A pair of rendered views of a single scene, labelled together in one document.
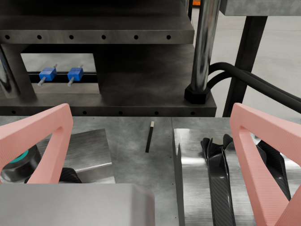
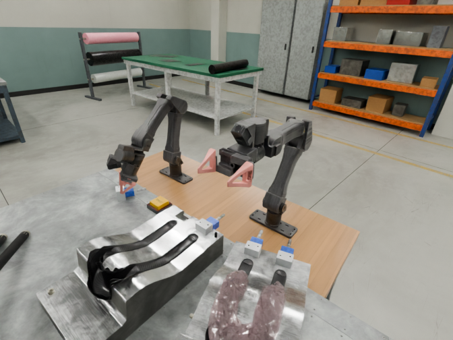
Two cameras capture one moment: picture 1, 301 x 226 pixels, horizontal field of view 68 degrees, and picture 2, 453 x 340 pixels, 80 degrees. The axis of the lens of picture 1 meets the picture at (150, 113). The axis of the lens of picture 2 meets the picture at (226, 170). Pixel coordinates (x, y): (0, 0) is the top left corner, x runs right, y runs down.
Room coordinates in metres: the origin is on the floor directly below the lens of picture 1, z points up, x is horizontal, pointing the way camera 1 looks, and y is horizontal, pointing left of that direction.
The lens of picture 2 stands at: (0.54, 0.37, 1.54)
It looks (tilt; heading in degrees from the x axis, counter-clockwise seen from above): 29 degrees down; 217
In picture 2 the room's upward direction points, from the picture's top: 2 degrees clockwise
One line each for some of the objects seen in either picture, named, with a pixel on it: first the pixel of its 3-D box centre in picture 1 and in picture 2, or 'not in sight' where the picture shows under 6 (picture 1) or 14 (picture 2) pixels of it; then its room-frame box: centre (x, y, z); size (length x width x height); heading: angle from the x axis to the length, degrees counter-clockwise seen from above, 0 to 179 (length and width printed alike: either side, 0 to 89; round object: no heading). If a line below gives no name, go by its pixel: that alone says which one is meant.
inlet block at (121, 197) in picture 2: not in sight; (131, 191); (-0.02, -0.61, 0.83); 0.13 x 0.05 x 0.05; 152
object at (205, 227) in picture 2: not in sight; (213, 222); (-0.05, -0.12, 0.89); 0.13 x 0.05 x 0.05; 179
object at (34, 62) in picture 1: (79, 50); not in sight; (1.03, 0.34, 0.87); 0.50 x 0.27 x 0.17; 179
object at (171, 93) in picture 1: (78, 65); not in sight; (1.12, 0.39, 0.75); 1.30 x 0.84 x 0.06; 89
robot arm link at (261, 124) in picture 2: not in sight; (261, 137); (-0.11, 0.00, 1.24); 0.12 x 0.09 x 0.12; 0
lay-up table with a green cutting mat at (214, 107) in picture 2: not in sight; (188, 85); (-2.95, -3.22, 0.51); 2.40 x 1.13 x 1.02; 88
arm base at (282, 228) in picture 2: not in sight; (274, 216); (-0.29, 0.00, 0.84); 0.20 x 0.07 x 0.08; 90
